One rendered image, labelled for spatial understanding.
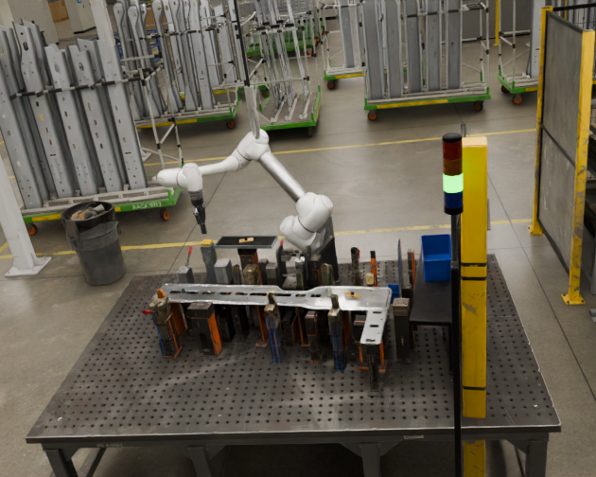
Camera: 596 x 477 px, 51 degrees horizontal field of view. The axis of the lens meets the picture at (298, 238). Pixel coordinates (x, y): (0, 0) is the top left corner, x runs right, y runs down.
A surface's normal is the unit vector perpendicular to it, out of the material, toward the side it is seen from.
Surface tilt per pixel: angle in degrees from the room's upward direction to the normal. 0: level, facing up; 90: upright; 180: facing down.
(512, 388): 0
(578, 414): 0
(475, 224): 90
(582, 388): 0
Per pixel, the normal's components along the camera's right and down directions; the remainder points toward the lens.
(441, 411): -0.13, -0.89
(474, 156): -0.25, 0.45
